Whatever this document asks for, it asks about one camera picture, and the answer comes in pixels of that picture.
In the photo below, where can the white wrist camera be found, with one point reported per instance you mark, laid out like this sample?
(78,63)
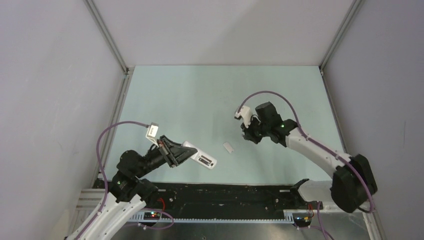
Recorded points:
(245,114)
(151,133)

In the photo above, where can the white battery cover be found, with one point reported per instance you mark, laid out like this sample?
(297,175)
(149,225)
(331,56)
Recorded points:
(228,147)

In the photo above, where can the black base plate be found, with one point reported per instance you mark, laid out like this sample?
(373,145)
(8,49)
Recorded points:
(229,201)

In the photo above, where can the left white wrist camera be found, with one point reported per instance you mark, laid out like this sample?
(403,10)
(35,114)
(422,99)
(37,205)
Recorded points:
(151,133)

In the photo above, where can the left aluminium frame rail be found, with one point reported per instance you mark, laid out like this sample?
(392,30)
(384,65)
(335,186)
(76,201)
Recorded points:
(123,84)

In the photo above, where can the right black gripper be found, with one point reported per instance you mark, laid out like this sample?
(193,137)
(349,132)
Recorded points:
(248,134)

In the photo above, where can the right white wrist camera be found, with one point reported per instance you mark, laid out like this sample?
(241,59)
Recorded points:
(245,114)

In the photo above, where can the white remote control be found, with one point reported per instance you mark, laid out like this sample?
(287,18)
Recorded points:
(199,152)

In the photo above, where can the left controller board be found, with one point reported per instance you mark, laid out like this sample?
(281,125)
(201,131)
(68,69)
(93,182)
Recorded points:
(151,216)

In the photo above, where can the aluminium frame rail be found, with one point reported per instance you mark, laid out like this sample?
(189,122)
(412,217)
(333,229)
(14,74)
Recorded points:
(123,84)
(342,30)

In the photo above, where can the right aluminium frame rail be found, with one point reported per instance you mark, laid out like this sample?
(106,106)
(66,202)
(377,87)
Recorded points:
(342,30)

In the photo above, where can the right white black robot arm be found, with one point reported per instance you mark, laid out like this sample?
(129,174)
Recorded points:
(352,181)

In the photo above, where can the controller board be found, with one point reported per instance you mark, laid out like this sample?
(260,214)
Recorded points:
(302,222)
(151,216)

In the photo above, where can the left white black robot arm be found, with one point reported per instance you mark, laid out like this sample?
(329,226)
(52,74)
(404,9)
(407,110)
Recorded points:
(129,191)

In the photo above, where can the right controller board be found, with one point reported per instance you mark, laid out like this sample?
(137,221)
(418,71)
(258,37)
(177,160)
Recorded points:
(302,222)

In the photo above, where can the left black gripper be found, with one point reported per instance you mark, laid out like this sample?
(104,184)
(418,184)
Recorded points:
(174,152)

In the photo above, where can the grey slotted cable duct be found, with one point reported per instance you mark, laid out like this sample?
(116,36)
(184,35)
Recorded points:
(140,217)

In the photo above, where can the AAA battery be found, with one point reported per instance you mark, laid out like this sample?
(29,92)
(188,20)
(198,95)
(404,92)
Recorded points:
(205,161)

